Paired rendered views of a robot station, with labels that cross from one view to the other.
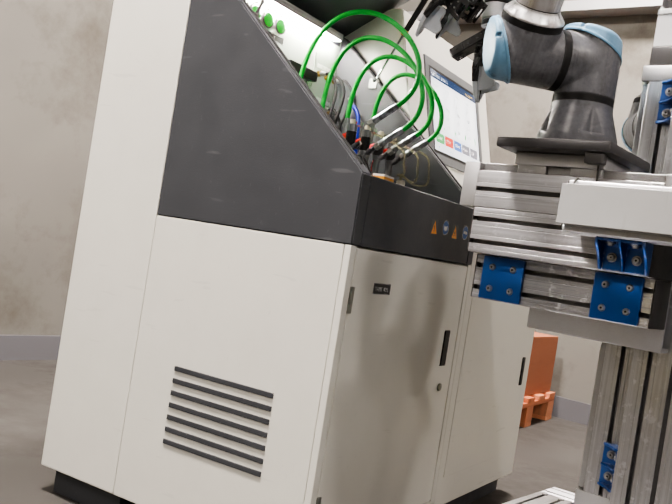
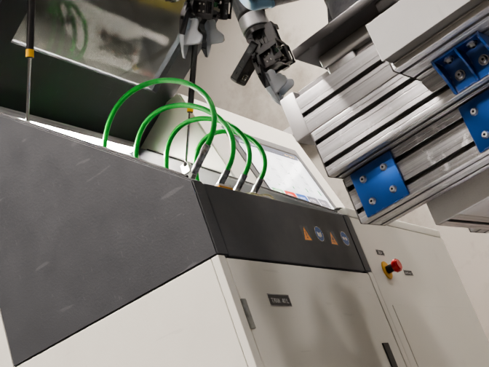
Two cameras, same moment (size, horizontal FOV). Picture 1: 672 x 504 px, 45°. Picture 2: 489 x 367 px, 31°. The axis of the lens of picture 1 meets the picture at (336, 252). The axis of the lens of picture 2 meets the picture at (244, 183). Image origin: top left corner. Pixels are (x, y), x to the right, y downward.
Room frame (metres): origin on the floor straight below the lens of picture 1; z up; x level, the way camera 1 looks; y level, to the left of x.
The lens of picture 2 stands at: (0.20, -0.01, 0.32)
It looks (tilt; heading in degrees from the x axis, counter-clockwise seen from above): 21 degrees up; 356
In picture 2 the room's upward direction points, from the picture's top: 20 degrees counter-clockwise
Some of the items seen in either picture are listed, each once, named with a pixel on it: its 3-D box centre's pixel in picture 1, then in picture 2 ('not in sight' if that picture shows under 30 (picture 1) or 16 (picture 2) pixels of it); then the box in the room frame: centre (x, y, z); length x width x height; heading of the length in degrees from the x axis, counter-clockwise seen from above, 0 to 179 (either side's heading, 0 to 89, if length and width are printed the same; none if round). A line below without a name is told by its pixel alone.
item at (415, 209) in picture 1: (417, 224); (286, 236); (2.08, -0.19, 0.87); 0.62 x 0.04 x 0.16; 149
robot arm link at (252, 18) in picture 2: (497, 15); (255, 25); (2.15, -0.32, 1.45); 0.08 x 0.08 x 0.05
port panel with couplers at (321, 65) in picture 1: (323, 107); not in sight; (2.55, 0.11, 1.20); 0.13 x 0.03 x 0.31; 149
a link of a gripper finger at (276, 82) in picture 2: (484, 83); (277, 84); (2.13, -0.31, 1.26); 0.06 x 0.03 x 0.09; 59
